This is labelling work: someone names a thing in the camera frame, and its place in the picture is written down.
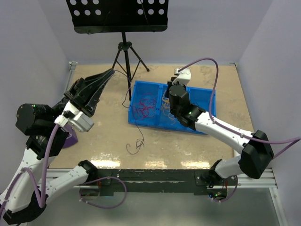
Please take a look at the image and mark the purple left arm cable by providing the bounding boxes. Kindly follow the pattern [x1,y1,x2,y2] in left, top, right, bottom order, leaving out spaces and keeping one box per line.
[0,123,59,222]

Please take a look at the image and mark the red cable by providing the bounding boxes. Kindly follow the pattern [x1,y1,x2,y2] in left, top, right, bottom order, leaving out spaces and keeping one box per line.
[132,93,158,122]

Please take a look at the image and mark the black music stand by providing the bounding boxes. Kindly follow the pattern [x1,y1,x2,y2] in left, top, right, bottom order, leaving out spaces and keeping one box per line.
[65,0,169,102]

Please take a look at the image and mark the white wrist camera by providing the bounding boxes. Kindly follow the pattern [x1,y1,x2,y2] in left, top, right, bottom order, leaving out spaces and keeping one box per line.
[54,111,94,132]
[171,68,191,86]

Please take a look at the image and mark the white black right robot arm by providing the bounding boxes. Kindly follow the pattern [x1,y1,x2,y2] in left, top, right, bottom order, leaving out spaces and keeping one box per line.
[166,77,274,185]

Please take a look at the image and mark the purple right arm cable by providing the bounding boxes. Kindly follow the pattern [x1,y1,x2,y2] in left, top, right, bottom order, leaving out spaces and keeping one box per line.
[177,57,301,156]

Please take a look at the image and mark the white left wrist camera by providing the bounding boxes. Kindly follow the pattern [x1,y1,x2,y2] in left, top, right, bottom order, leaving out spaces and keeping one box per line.
[54,111,94,132]

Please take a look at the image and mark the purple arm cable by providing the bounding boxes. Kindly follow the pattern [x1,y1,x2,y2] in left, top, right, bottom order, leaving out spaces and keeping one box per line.
[0,123,59,222]
[177,57,301,156]

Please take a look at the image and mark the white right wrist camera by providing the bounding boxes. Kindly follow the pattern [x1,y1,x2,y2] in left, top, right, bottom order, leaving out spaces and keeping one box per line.
[171,68,191,86]

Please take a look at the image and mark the yellow cable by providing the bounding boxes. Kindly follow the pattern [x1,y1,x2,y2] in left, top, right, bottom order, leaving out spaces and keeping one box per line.
[160,89,179,125]

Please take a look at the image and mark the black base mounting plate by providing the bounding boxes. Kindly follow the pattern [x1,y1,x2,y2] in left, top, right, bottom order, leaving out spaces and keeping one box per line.
[79,168,237,197]

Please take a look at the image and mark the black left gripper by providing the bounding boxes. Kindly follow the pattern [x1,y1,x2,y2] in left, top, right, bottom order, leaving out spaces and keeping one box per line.
[55,66,116,116]

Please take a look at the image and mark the blue three-compartment plastic bin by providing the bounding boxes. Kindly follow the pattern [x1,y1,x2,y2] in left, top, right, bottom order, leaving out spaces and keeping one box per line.
[128,81,212,134]

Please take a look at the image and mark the purple box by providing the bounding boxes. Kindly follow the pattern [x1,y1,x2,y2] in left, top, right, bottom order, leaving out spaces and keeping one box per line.
[63,124,78,149]

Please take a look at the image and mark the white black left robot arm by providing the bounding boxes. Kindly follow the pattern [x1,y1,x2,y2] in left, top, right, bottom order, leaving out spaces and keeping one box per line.
[0,69,114,225]

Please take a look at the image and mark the aluminium frame rail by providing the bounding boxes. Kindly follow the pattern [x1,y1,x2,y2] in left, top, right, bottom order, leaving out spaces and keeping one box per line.
[29,168,279,189]

